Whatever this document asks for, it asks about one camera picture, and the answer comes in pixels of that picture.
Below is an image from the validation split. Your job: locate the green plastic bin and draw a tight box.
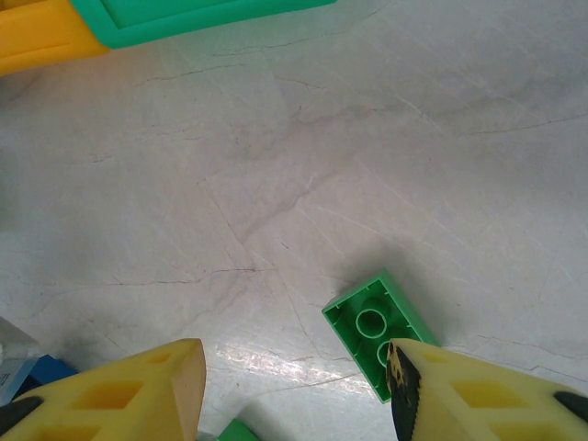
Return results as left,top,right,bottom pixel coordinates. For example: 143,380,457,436
68,0,337,51

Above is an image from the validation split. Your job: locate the yellow plastic bin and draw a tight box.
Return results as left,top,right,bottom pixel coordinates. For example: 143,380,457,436
0,0,110,77

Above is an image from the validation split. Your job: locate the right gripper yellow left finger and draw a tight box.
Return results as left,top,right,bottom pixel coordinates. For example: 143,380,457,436
0,338,207,441

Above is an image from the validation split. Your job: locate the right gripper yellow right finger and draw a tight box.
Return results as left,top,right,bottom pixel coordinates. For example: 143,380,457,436
385,338,588,441

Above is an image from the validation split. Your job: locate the short green lego brick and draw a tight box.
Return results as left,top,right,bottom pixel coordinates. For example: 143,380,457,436
214,416,259,441
321,267,440,404

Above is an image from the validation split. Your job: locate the blue lego brick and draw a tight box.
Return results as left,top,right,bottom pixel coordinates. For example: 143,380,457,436
0,316,78,408

